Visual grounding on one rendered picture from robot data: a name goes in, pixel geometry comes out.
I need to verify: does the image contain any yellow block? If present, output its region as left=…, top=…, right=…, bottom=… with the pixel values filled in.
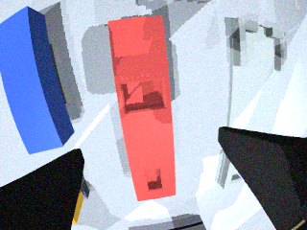
left=73, top=191, right=84, bottom=223

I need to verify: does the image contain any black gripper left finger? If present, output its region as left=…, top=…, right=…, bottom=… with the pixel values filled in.
left=0, top=149, right=84, bottom=230

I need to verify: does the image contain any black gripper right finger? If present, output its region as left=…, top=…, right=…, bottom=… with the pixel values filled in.
left=218, top=126, right=307, bottom=230

